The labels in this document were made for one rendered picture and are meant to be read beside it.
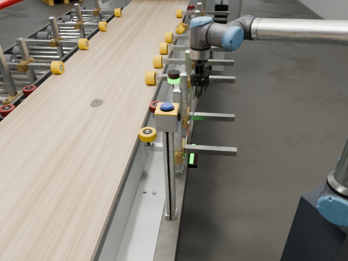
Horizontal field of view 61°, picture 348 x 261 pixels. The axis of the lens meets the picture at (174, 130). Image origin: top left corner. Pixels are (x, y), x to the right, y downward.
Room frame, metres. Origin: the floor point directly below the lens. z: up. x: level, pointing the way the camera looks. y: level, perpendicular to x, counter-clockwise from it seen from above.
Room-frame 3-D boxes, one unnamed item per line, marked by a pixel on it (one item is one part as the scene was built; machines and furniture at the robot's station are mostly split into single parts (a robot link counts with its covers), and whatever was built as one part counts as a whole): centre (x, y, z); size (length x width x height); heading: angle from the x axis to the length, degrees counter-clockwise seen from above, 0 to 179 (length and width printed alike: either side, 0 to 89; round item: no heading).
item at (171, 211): (0.81, 0.02, 0.93); 0.05 x 0.05 x 0.45; 82
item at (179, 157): (1.09, -0.02, 0.82); 0.14 x 0.06 x 0.05; 172
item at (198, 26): (1.25, -0.13, 1.32); 0.10 x 0.09 x 0.12; 50
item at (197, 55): (1.25, -0.13, 1.23); 0.10 x 0.09 x 0.05; 82
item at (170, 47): (2.09, -0.18, 0.95); 0.50 x 0.04 x 0.04; 82
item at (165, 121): (0.81, 0.02, 1.18); 0.07 x 0.07 x 0.08; 82
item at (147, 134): (1.13, 0.12, 0.85); 0.08 x 0.08 x 0.11
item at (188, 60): (1.56, -0.09, 0.89); 0.04 x 0.04 x 0.48; 82
